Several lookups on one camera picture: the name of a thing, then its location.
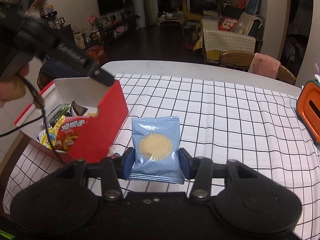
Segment white grid tablecloth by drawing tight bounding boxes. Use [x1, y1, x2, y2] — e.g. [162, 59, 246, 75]
[1, 74, 319, 239]

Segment black television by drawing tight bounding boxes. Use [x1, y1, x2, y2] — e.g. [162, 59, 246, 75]
[97, 0, 124, 15]

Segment blue cushion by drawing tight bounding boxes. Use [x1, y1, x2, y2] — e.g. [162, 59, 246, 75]
[246, 0, 261, 15]

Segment orange gift boxes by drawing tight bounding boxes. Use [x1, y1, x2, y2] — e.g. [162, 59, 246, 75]
[86, 45, 107, 66]

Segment orange tissue box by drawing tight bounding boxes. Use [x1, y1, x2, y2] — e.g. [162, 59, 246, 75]
[296, 80, 320, 144]

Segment sofa with cream cover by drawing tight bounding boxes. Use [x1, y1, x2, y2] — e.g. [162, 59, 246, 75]
[193, 12, 264, 63]

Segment black cable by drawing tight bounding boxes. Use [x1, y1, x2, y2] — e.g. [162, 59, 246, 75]
[0, 74, 65, 164]

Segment wooden chair with jacket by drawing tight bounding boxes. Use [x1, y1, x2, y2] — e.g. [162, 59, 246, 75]
[37, 58, 79, 90]

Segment left hand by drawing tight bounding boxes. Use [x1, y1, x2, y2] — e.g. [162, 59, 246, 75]
[0, 64, 29, 108]

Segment red cushion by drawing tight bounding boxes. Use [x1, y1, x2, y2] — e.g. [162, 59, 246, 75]
[218, 17, 238, 31]

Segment silver foil snack bar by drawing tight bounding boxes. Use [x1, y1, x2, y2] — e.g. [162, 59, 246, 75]
[47, 103, 72, 127]

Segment pink towel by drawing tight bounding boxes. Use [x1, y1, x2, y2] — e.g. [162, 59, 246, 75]
[248, 53, 280, 79]

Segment blue wrapped candy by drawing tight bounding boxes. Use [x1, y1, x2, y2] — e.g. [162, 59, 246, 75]
[107, 146, 121, 159]

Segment red white cardboard box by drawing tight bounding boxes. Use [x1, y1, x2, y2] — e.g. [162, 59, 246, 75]
[14, 77, 129, 163]

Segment dark brown snack packet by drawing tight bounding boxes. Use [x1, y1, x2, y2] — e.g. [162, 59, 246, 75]
[71, 100, 88, 116]

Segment yellow minion jelly pouch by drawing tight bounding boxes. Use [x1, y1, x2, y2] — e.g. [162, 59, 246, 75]
[37, 115, 66, 150]

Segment dark blue jacket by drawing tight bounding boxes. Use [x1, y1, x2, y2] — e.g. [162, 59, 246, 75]
[40, 58, 79, 80]

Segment red lion snack bag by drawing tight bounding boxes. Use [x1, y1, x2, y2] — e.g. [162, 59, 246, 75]
[57, 116, 92, 152]

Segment light blue biscuit packet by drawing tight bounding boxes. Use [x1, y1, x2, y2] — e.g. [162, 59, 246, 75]
[129, 116, 184, 184]

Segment wooden chair with towel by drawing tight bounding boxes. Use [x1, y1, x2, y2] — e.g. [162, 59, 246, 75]
[219, 51, 296, 85]

